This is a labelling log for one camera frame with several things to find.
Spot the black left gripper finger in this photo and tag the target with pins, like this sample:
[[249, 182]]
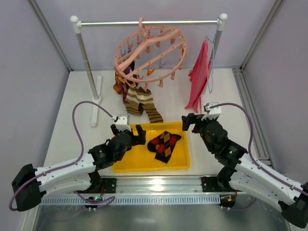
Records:
[[114, 130], [140, 138]]

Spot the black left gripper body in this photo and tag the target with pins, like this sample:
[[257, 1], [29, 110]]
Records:
[[131, 134]]

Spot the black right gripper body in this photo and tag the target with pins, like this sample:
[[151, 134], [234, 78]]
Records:
[[198, 124]]

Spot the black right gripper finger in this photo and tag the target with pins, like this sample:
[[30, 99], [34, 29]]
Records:
[[191, 118], [198, 123]]

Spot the red yellow argyle sock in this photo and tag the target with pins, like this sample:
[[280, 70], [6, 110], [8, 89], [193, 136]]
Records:
[[163, 146]]

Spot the beige brown striped sock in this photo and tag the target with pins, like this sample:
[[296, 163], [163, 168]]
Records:
[[147, 102]]

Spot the pink round clip hanger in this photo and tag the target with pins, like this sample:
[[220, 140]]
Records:
[[158, 47]]

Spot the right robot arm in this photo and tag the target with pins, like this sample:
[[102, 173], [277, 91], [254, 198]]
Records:
[[243, 173]]

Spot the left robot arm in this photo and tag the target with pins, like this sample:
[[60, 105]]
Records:
[[80, 175]]

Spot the yellow plastic bin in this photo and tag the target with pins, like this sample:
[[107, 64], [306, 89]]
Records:
[[139, 158]]

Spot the purple yellow patterned sock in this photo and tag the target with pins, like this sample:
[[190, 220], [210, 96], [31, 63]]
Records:
[[120, 87]]

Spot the pink towel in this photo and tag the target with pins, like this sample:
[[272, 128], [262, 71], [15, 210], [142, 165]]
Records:
[[198, 77]]

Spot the orange clothes clip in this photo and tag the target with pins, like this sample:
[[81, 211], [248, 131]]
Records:
[[149, 72]]

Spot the white metal drying rack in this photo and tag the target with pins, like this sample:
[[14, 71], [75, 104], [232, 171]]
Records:
[[96, 84]]

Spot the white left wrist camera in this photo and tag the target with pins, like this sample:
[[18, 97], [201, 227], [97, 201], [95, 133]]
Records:
[[122, 123]]

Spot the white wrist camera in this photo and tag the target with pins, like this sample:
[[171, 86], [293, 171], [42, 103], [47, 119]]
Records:
[[211, 111], [122, 123]]

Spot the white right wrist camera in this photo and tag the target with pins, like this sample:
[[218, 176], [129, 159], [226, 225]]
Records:
[[211, 111]]

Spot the blue wire hanger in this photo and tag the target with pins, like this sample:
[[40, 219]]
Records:
[[211, 62]]

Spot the aluminium mounting rail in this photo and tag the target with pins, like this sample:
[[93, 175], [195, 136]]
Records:
[[162, 190]]

